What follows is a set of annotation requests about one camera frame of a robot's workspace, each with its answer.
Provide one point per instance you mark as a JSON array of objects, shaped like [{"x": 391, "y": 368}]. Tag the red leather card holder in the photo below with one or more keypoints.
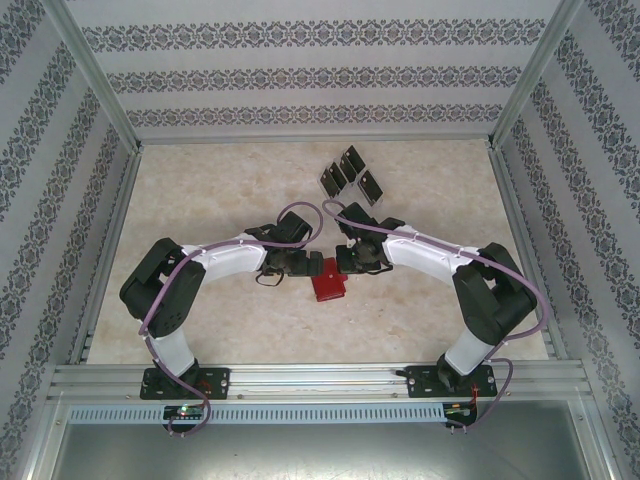
[{"x": 330, "y": 287}]

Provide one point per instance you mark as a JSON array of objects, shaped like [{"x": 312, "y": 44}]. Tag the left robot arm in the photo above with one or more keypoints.
[{"x": 230, "y": 257}]

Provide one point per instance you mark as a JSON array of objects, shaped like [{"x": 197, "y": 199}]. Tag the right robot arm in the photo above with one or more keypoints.
[{"x": 420, "y": 250}]

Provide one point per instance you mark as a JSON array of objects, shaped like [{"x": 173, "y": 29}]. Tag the black card with chip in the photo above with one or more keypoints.
[
  {"x": 355, "y": 156},
  {"x": 371, "y": 187},
  {"x": 347, "y": 169},
  {"x": 331, "y": 181}
]

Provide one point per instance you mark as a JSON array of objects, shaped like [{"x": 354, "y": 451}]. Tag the clear acrylic card stand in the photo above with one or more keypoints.
[{"x": 352, "y": 186}]

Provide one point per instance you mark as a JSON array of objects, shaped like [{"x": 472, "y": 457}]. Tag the grey metal panel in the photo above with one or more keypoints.
[{"x": 320, "y": 455}]

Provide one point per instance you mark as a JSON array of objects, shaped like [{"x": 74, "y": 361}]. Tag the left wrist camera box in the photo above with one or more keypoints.
[{"x": 295, "y": 225}]

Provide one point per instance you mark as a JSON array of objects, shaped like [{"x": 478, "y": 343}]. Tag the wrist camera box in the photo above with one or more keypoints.
[
  {"x": 355, "y": 216},
  {"x": 295, "y": 225}
]

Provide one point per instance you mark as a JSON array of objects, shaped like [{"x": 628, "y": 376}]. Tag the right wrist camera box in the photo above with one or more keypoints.
[{"x": 355, "y": 216}]

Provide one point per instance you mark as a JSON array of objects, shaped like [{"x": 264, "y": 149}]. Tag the aluminium mounting rail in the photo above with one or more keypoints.
[{"x": 320, "y": 380}]

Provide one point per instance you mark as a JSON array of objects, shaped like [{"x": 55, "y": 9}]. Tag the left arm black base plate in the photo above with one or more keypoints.
[{"x": 220, "y": 381}]

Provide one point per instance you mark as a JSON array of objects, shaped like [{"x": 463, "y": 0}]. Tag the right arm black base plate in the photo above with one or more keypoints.
[{"x": 420, "y": 382}]

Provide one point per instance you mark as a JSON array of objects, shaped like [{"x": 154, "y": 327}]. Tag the aluminium side frame rail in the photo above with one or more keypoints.
[
  {"x": 122, "y": 200},
  {"x": 510, "y": 200}
]

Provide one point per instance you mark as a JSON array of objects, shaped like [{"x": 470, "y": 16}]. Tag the aluminium frame post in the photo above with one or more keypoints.
[
  {"x": 533, "y": 75},
  {"x": 98, "y": 75}
]

